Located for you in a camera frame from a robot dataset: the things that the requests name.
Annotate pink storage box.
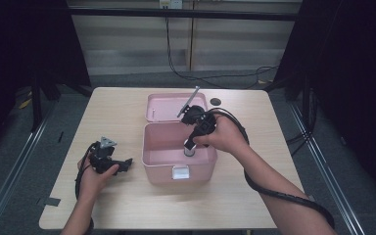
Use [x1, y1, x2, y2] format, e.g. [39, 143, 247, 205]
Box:
[141, 92, 218, 186]

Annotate yellow floor tape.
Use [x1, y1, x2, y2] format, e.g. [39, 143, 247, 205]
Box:
[17, 97, 33, 111]

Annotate black wall cable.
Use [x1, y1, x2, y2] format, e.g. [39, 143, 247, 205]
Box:
[164, 16, 279, 90]

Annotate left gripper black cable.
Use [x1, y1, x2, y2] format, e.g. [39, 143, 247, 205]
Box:
[74, 142, 100, 235]

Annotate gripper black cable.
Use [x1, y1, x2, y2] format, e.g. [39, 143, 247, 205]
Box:
[74, 142, 100, 235]
[207, 107, 337, 230]

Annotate black floor cables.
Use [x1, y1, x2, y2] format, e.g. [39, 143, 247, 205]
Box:
[285, 129, 315, 157]

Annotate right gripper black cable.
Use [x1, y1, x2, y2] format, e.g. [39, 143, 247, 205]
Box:
[207, 107, 337, 230]

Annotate black horizontal frame bar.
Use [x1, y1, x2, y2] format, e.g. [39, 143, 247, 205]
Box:
[68, 7, 301, 23]

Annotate white wall outlet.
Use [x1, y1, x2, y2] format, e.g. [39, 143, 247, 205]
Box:
[159, 0, 184, 10]

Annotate person's left hand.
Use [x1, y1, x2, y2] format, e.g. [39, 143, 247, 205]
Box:
[76, 158, 120, 204]

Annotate metal floor rail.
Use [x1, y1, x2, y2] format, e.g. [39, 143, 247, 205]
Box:
[0, 107, 59, 235]
[288, 101, 367, 235]

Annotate dark curtain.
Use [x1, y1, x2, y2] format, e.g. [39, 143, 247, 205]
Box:
[0, 0, 93, 163]
[272, 0, 376, 199]

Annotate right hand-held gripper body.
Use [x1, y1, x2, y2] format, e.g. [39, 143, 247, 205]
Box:
[176, 85, 217, 136]

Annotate black metal stand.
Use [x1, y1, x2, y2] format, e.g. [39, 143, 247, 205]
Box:
[29, 72, 44, 132]

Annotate person's right hand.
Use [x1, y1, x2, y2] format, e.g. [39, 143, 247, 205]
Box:
[192, 114, 251, 156]

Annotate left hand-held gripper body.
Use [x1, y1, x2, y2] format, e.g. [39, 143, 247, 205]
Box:
[88, 136, 122, 175]

